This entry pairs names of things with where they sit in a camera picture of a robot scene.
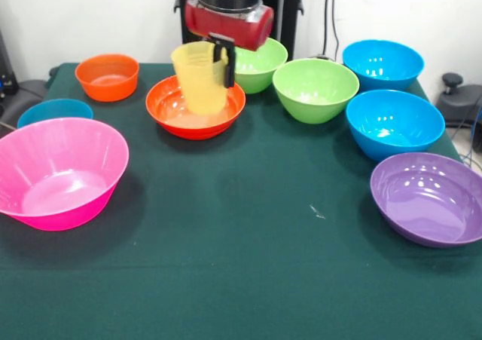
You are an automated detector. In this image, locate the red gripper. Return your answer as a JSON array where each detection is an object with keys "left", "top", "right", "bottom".
[{"left": 184, "top": 0, "right": 275, "bottom": 89}]

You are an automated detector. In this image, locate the yellow plastic cup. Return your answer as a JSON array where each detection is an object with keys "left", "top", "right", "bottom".
[{"left": 170, "top": 41, "right": 230, "bottom": 115}]

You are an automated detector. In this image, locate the green bowl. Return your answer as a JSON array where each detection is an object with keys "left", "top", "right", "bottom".
[
  {"left": 272, "top": 58, "right": 360, "bottom": 125},
  {"left": 227, "top": 37, "right": 289, "bottom": 95}
]

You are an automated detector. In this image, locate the large orange-red bowl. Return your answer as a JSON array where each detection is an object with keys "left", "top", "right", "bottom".
[{"left": 145, "top": 74, "right": 247, "bottom": 141}]

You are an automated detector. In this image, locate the small orange bowl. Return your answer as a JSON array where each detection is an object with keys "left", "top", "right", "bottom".
[{"left": 74, "top": 54, "right": 140, "bottom": 103}]

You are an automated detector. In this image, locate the large blue bowl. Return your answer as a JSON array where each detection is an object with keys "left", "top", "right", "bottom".
[
  {"left": 341, "top": 39, "right": 426, "bottom": 92},
  {"left": 345, "top": 89, "right": 446, "bottom": 163}
]

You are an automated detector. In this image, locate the small blue bowl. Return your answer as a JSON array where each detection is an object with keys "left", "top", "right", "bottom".
[{"left": 17, "top": 98, "right": 94, "bottom": 129}]

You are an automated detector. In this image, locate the dark green tablecloth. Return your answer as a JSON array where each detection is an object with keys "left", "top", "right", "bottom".
[{"left": 0, "top": 61, "right": 482, "bottom": 340}]

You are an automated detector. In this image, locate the large pink bowl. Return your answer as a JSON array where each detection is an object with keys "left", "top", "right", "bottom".
[{"left": 0, "top": 117, "right": 130, "bottom": 232}]

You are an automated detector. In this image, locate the black equipment box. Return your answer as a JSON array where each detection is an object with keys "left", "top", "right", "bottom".
[{"left": 0, "top": 30, "right": 20, "bottom": 96}]

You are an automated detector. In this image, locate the black stand with knob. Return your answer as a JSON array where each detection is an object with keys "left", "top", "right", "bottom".
[{"left": 436, "top": 72, "right": 482, "bottom": 124}]

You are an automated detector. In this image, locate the purple bowl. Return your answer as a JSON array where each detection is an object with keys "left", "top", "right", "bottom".
[{"left": 369, "top": 152, "right": 482, "bottom": 249}]

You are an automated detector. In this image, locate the black hanging cable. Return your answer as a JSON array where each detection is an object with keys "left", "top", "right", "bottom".
[{"left": 322, "top": 0, "right": 341, "bottom": 60}]

